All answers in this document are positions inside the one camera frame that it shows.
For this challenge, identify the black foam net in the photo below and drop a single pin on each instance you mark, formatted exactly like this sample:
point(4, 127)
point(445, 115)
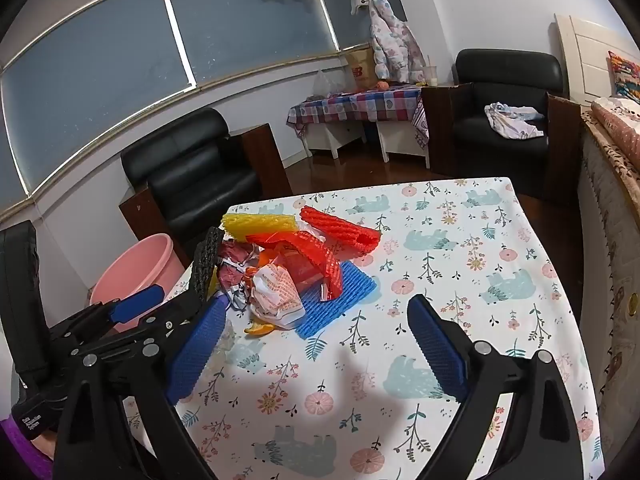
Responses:
point(205, 260)

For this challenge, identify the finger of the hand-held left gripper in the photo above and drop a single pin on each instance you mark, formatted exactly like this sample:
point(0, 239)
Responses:
point(135, 306)
point(182, 306)

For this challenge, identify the orange peel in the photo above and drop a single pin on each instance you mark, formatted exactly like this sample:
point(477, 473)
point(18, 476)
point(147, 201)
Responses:
point(257, 329)

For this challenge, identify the orange fruit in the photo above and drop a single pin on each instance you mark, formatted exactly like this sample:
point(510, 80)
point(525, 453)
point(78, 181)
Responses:
point(382, 86)

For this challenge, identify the black armchair with wooden sides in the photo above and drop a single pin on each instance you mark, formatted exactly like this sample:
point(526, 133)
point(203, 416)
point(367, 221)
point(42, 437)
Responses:
point(500, 150)
point(200, 170)

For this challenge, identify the pink plastic bucket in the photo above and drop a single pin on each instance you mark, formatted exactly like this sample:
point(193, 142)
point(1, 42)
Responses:
point(140, 270)

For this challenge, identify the checkered tablecloth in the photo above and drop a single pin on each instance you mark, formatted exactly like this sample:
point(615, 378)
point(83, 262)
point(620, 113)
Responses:
point(360, 105)

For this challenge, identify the cup with straw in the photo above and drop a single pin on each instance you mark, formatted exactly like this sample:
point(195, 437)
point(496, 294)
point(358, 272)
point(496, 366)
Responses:
point(430, 76)

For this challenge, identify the white patterned cloth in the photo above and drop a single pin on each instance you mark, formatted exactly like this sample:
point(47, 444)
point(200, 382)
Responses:
point(510, 120)

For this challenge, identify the white desk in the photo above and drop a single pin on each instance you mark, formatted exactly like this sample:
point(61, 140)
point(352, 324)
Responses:
point(325, 137)

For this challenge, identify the colourful striped pillow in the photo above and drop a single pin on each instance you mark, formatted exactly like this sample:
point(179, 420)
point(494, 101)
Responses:
point(625, 75)

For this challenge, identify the white headboard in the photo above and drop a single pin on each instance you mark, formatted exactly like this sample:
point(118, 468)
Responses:
point(585, 55)

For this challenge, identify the floral bear printed tablecloth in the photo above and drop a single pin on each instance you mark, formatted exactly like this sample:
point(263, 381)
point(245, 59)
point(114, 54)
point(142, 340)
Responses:
point(450, 260)

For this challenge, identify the red white wrapper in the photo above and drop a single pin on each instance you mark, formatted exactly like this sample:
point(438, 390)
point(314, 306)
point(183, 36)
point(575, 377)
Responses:
point(232, 270)

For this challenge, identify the pink dotted quilt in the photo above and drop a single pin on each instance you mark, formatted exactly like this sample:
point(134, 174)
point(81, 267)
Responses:
point(620, 117)

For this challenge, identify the window with grey blinds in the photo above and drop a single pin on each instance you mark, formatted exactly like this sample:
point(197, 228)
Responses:
point(100, 75)

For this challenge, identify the clear plastic bag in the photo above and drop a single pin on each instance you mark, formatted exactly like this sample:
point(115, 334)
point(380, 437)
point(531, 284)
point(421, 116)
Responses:
point(325, 85)

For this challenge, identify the pastel printed padded jacket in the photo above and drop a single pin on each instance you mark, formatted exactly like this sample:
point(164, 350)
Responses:
point(395, 40)

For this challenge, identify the person's left forearm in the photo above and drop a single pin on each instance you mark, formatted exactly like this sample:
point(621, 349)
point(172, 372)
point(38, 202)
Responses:
point(20, 452)

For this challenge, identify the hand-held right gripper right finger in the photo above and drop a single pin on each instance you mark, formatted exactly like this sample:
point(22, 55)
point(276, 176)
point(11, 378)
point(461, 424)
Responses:
point(440, 355)

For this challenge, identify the blue foam net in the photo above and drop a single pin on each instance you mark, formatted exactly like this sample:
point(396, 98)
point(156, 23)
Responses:
point(347, 300)

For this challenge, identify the red mesh net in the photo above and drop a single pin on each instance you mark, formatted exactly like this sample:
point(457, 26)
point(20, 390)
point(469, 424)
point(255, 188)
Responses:
point(322, 262)

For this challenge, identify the white orange printed plastic bag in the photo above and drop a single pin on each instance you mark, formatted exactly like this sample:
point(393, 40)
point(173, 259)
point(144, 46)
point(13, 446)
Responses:
point(275, 292)

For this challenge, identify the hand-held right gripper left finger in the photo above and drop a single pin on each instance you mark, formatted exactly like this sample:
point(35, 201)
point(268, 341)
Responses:
point(195, 350)

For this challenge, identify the brown paper bag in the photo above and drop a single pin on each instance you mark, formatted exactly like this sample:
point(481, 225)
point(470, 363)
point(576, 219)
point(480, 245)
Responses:
point(362, 70)

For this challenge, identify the yellow foam net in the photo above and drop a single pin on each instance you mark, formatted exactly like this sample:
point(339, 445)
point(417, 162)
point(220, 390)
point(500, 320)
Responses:
point(255, 225)

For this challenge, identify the red plastic packet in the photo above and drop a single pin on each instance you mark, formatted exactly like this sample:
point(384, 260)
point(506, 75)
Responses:
point(300, 270)

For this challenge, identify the brown patterned bedspread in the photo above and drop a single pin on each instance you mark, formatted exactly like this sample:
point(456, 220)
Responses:
point(610, 190)

